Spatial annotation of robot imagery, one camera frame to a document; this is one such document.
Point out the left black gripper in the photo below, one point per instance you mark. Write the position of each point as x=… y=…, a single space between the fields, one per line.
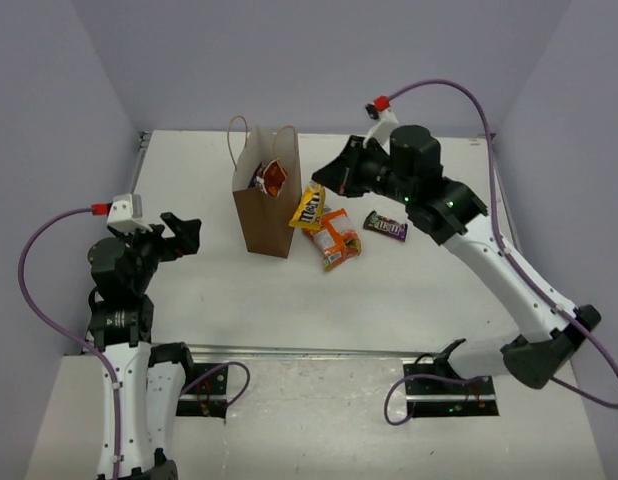
x=170 y=240

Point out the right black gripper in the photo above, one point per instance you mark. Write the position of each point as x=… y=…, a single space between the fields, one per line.
x=341 y=175

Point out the yellow M&M's packet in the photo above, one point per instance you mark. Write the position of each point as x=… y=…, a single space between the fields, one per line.
x=308 y=215

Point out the red Doritos chip bag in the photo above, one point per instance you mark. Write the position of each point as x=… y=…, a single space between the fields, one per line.
x=272 y=178

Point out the brown M&M's packet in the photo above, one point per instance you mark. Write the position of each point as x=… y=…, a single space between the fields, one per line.
x=385 y=226

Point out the brown paper bag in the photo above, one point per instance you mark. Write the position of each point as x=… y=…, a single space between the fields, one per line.
x=264 y=219

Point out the purple Fox's candy bag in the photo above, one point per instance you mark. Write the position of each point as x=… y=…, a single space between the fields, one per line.
x=257 y=180

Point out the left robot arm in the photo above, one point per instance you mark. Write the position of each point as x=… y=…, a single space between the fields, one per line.
x=142 y=382

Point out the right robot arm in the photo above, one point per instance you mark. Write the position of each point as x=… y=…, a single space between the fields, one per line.
x=410 y=172

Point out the orange Reese's packet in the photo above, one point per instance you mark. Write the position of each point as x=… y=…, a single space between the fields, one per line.
x=336 y=238

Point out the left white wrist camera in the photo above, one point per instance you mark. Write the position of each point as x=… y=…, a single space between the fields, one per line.
x=126 y=214

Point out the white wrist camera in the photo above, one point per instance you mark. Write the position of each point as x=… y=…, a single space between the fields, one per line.
x=126 y=214
x=385 y=121

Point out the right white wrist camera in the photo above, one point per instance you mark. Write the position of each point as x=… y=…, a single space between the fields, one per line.
x=385 y=121

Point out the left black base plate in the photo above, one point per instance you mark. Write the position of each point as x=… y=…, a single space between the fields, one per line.
x=207 y=399

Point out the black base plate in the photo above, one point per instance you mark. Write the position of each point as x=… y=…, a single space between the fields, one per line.
x=207 y=399
x=433 y=399

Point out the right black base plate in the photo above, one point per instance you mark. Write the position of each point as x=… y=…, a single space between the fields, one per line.
x=433 y=399

